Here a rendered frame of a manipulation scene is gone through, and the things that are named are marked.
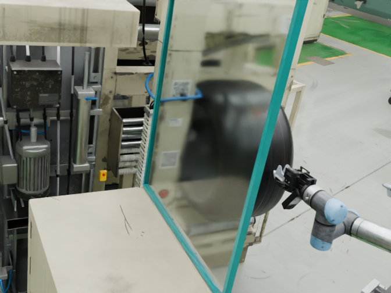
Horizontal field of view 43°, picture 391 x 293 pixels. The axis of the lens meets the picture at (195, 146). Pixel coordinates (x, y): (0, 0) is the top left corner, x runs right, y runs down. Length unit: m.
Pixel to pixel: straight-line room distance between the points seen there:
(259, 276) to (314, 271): 0.42
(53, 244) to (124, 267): 0.20
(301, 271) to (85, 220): 2.30
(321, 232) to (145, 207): 0.59
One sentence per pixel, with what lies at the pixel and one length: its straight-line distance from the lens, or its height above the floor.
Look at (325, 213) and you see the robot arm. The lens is 1.68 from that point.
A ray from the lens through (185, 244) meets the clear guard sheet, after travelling 1.41.
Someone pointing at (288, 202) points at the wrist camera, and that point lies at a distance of 1.84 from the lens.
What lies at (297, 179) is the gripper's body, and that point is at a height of 1.31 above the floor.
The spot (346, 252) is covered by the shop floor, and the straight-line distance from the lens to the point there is 3.90.
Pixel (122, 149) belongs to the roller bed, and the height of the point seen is 1.04.
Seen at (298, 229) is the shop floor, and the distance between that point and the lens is 3.94.
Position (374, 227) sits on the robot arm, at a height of 1.26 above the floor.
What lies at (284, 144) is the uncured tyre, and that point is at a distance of 1.94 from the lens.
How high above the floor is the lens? 2.15
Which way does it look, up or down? 27 degrees down
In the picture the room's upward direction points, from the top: 11 degrees clockwise
